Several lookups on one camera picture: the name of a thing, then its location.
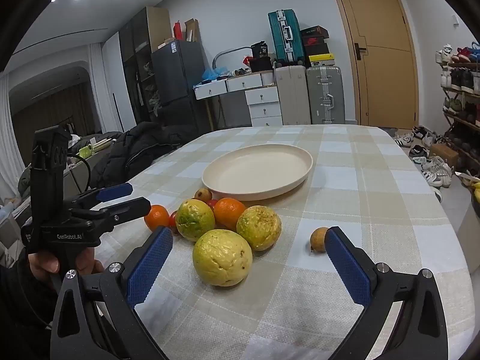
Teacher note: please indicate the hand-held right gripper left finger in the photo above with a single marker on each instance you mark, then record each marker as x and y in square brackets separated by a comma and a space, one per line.
[148, 266]

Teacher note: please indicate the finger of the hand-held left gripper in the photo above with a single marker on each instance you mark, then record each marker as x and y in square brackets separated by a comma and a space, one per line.
[114, 192]
[127, 210]

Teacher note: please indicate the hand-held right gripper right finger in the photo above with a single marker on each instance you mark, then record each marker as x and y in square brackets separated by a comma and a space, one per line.
[347, 266]

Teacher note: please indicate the orange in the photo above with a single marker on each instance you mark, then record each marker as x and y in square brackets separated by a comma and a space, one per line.
[156, 217]
[229, 213]

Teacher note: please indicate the brown round fruit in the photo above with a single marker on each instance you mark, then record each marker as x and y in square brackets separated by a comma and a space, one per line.
[318, 239]

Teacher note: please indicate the red tomato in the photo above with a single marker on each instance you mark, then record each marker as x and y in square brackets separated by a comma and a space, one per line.
[173, 222]
[212, 204]

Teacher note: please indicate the green yellow guava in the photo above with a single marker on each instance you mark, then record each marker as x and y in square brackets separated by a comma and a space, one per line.
[195, 219]

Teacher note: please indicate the pale yellow guava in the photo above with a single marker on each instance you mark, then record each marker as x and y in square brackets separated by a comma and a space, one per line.
[222, 258]

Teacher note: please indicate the brown speckled yellow guava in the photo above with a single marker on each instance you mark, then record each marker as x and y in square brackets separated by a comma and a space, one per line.
[259, 228]

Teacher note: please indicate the cream round plate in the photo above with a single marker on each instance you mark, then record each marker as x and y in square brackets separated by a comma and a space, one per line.
[255, 170]

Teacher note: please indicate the person's left hand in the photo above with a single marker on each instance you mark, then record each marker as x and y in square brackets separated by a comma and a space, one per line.
[39, 266]

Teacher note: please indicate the black jacket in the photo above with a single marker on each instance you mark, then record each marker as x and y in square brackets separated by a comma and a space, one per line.
[127, 153]

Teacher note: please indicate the green object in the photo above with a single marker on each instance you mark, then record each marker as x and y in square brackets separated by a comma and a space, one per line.
[84, 151]

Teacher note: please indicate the small reddish brown fruit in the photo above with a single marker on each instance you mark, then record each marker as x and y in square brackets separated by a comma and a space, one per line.
[203, 195]

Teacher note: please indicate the dark grey fridge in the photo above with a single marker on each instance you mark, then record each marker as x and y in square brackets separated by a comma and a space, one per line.
[180, 78]

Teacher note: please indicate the group of sneakers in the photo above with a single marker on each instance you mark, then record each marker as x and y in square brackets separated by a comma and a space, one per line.
[431, 165]

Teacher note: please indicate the low cardboard box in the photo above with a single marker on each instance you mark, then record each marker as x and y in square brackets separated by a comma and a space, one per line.
[444, 154]

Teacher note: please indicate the dark wooden cabinet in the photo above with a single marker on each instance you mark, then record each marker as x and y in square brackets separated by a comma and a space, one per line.
[140, 45]

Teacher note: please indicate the bananas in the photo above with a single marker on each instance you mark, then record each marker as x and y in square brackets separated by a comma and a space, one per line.
[476, 191]

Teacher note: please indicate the blue plastic bag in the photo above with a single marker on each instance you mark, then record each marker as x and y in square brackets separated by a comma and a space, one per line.
[212, 75]

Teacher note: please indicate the silver suitcase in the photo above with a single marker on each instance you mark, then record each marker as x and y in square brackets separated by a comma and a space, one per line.
[322, 93]

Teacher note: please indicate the curved metal tube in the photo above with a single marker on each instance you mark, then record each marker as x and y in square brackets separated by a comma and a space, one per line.
[221, 54]

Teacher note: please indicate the white desk with drawers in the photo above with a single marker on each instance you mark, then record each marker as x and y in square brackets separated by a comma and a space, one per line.
[262, 97]

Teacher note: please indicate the beige suitcase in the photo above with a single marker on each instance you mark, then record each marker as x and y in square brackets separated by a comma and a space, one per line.
[292, 95]

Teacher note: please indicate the brown cardboard box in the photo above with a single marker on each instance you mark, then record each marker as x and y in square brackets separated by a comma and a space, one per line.
[191, 30]

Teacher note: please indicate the red item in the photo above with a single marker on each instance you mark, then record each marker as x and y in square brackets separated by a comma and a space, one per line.
[248, 62]

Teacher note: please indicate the black bag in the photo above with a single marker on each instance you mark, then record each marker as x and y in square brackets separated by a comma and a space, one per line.
[260, 64]

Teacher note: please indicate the wooden shoe rack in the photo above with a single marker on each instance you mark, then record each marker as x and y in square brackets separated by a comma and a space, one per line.
[461, 101]

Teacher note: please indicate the small black box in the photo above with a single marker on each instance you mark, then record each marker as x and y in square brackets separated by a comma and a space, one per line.
[260, 49]

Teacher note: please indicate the yellow and black shoe box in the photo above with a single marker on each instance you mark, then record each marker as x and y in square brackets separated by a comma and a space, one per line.
[321, 60]

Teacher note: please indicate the wooden door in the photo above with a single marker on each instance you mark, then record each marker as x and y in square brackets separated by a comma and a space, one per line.
[375, 45]

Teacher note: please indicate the red and black shoe box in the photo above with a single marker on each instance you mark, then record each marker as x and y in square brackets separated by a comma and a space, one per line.
[315, 41]

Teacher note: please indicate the teal suitcase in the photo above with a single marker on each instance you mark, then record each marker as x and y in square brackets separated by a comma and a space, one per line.
[283, 35]

